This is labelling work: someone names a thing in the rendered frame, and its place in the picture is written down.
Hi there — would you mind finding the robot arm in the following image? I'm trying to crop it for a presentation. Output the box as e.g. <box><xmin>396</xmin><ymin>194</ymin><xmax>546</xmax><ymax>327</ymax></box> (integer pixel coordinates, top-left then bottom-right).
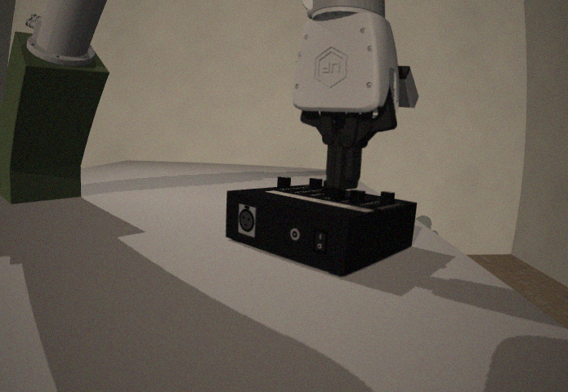
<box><xmin>25</xmin><ymin>0</ymin><xmax>419</xmax><ymax>108</ymax></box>

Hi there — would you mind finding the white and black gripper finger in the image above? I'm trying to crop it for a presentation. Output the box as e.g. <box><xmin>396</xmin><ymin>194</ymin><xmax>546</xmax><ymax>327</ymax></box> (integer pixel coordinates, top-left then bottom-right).
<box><xmin>300</xmin><ymin>111</ymin><xmax>347</xmax><ymax>189</ymax></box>
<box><xmin>334</xmin><ymin>87</ymin><xmax>397</xmax><ymax>190</ymax></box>

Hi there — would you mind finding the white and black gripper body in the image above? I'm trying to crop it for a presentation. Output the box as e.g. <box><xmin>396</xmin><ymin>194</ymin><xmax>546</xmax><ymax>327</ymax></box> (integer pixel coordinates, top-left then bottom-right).
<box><xmin>293</xmin><ymin>7</ymin><xmax>400</xmax><ymax>117</ymax></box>

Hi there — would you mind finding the black lighting desk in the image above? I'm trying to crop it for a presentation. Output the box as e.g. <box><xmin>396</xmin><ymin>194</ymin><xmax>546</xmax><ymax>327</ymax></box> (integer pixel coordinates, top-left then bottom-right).
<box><xmin>226</xmin><ymin>176</ymin><xmax>417</xmax><ymax>277</ymax></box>

